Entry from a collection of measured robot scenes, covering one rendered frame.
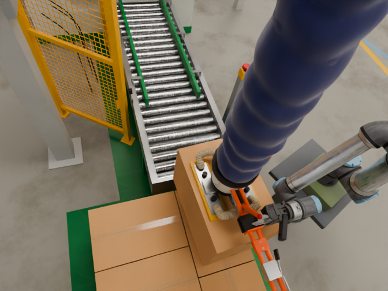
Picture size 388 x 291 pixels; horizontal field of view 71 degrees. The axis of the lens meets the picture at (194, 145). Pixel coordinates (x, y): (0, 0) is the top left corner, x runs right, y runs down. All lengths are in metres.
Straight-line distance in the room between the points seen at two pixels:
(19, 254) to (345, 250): 2.75
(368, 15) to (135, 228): 1.68
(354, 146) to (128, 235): 1.40
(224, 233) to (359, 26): 1.06
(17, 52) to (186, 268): 1.62
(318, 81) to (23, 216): 2.46
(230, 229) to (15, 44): 1.52
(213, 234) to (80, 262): 1.37
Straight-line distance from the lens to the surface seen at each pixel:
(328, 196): 2.03
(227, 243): 1.42
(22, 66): 1.97
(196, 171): 1.49
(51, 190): 2.76
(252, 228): 1.31
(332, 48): 0.69
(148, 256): 1.89
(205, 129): 2.32
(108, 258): 1.91
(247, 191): 1.49
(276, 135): 0.92
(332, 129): 3.63
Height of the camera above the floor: 2.41
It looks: 57 degrees down
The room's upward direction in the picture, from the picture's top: 14 degrees clockwise
